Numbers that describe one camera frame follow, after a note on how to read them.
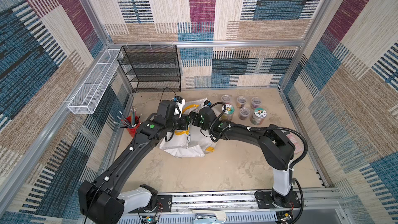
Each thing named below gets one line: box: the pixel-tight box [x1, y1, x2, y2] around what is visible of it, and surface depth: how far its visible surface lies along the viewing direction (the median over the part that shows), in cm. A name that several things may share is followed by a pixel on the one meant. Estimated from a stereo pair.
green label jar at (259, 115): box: [250, 107, 268, 126], surface depth 98 cm
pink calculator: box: [285, 132, 304, 155], surface depth 93 cm
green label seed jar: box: [219, 103, 235, 122], surface depth 101 cm
